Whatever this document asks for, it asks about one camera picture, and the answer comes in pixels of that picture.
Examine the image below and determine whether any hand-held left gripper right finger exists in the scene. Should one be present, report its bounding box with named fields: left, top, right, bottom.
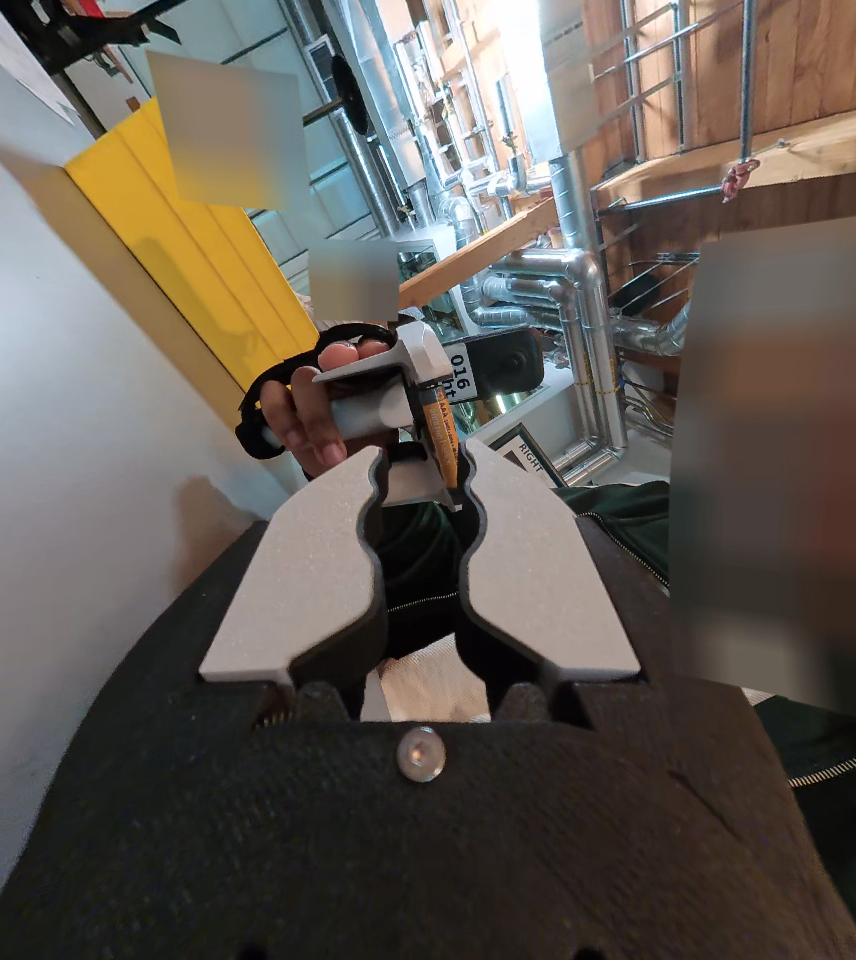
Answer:
left=456, top=438, right=642, bottom=684

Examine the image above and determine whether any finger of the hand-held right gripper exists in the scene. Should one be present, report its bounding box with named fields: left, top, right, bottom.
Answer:
left=386, top=453, right=468, bottom=513

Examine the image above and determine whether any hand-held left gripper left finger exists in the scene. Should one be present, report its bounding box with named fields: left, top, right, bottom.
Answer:
left=199, top=446, right=389, bottom=685

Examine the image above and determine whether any yellow plastic bin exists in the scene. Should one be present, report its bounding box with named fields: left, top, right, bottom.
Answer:
left=64, top=96, right=324, bottom=430

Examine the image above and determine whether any silver pipe elbow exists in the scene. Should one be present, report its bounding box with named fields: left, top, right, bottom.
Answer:
left=469, top=247, right=630, bottom=481

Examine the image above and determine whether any person's right hand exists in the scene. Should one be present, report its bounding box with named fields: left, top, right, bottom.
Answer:
left=259, top=339, right=393, bottom=481

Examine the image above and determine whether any black framed fiducial sign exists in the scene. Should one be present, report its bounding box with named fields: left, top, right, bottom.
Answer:
left=489, top=422, right=570, bottom=489

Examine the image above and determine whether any white ribbed garment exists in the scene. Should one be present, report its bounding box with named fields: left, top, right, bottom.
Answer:
left=362, top=636, right=490, bottom=723

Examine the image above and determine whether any black disc-topped pole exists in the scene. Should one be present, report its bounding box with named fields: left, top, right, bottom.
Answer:
left=304, top=54, right=370, bottom=135

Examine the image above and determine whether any wooden post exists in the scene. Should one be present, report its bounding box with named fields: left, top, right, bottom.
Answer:
left=398, top=196, right=560, bottom=310

